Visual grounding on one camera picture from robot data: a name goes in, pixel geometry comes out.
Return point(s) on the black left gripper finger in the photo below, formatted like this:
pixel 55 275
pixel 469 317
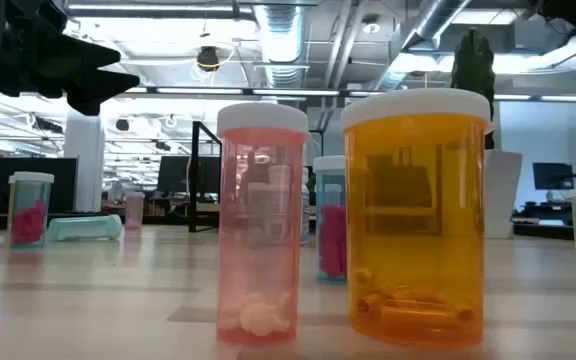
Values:
pixel 98 87
pixel 90 54

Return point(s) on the small pink medicine bottle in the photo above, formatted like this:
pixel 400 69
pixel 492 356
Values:
pixel 134 212

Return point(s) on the teal bottle with pink pills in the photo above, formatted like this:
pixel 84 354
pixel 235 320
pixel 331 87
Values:
pixel 330 240
pixel 30 225

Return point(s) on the black monitor on arm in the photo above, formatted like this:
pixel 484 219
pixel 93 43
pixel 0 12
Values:
pixel 553 176

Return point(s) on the tall pink medicine bottle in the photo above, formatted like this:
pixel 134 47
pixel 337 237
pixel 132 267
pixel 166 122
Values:
pixel 263 225

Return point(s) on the wide orange medicine bottle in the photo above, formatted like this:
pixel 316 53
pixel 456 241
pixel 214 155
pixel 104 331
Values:
pixel 418 225

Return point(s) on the white room column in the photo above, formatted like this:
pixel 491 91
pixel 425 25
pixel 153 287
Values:
pixel 84 165

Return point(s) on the black desk monitor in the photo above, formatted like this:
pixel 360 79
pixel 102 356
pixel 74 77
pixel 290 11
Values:
pixel 173 175

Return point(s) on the teal bottle with pale pills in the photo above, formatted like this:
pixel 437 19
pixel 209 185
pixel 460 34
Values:
pixel 83 228

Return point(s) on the green cactus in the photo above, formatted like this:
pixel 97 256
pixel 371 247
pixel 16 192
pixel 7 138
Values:
pixel 473 60

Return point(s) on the white plant pot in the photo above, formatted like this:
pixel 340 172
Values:
pixel 503 195

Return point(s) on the black desk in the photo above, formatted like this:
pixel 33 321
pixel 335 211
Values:
pixel 543 231

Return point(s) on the black ceiling camera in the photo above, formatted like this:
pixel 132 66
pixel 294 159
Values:
pixel 208 57

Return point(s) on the black metal shelf frame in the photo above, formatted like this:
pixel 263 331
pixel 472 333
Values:
pixel 193 175

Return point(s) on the silver ribbed ceiling duct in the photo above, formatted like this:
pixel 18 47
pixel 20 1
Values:
pixel 282 45

